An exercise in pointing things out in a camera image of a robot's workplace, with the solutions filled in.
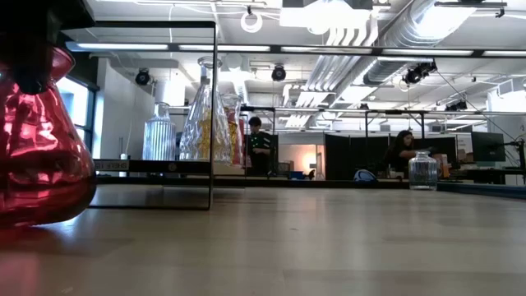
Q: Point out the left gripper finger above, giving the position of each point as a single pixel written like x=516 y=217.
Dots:
x=33 y=61

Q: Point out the red bulbous glass vase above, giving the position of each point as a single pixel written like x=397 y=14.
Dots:
x=41 y=164

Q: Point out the clear ribbed glass bottle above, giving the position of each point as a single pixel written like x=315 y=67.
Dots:
x=159 y=140

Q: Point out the clear narrow-necked glass vase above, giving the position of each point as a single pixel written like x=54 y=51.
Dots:
x=197 y=135

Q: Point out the clear smooth glass carafe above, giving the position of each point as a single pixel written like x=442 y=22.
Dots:
x=231 y=103

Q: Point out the red ribbed glass vase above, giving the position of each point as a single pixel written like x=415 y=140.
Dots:
x=241 y=144

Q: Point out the clear ribbed glass jar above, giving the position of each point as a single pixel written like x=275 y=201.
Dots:
x=422 y=172

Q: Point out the white shelf label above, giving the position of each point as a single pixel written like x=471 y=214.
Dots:
x=113 y=165

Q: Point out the large window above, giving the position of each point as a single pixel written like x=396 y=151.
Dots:
x=76 y=107

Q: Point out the person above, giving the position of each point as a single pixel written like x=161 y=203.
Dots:
x=400 y=152
x=259 y=148

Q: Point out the black partition screens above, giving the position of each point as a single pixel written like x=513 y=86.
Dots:
x=349 y=156

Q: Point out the blue white round object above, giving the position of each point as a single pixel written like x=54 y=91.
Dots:
x=365 y=176

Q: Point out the black track spotlight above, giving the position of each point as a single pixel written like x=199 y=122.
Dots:
x=456 y=106
x=417 y=74

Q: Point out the orange box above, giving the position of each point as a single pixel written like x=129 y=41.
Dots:
x=444 y=164

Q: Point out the black desk monitor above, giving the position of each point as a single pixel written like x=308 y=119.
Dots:
x=488 y=146

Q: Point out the black ceiling camera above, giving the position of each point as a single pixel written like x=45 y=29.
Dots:
x=142 y=77
x=278 y=73

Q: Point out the wooden shelf black frame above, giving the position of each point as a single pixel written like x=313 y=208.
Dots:
x=164 y=166

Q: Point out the black ceiling light rail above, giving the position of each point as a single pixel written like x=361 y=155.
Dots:
x=376 y=51

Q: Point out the silver air duct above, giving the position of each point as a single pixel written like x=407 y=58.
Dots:
x=386 y=70

